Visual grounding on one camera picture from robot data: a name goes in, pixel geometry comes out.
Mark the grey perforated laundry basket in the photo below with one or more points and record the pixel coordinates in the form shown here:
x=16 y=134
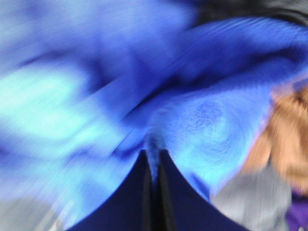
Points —
x=258 y=201

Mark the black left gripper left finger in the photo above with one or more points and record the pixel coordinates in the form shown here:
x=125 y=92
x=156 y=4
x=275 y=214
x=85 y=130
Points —
x=128 y=208

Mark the purple cloth in basket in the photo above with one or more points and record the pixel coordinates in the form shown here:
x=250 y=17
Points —
x=297 y=215

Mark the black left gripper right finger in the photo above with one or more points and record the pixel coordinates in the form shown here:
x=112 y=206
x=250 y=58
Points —
x=183 y=209

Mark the blue microfibre towel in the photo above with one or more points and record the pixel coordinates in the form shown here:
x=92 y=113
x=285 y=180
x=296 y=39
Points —
x=85 y=85

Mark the brown cloth in basket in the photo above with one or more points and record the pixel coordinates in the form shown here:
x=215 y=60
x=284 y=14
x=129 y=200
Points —
x=284 y=142

